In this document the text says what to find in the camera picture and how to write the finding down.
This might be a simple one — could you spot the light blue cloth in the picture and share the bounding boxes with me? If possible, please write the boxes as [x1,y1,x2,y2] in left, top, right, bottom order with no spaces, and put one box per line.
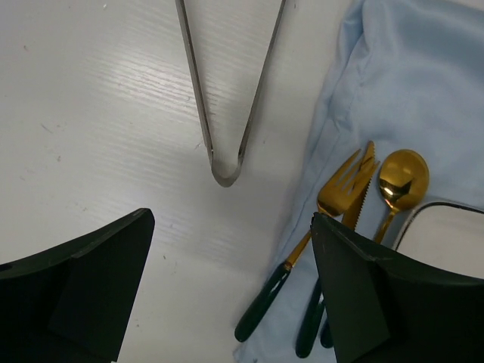
[234,1,483,362]

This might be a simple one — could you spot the gold spoon green handle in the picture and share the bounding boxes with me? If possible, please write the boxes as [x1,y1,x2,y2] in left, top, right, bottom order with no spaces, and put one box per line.
[320,149,431,349]

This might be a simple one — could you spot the steel kitchen tongs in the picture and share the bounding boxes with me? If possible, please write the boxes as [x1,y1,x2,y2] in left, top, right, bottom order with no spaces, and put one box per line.
[175,1,286,188]

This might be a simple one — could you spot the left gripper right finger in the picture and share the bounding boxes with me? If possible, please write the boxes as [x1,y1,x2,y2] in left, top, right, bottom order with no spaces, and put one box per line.
[311,213,483,362]

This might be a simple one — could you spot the gold fork green handle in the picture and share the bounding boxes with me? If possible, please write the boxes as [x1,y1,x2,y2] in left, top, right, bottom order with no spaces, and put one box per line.
[234,150,379,343]

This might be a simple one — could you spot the gold knife green handle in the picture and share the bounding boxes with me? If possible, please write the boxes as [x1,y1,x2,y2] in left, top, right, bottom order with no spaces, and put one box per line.
[295,141,378,358]

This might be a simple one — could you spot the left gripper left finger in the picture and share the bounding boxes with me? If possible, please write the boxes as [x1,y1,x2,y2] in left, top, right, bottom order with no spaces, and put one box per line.
[1,208,155,362]

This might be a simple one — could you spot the white rectangular plate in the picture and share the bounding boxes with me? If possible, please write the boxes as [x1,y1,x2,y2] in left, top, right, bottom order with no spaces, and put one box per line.
[392,201,483,279]

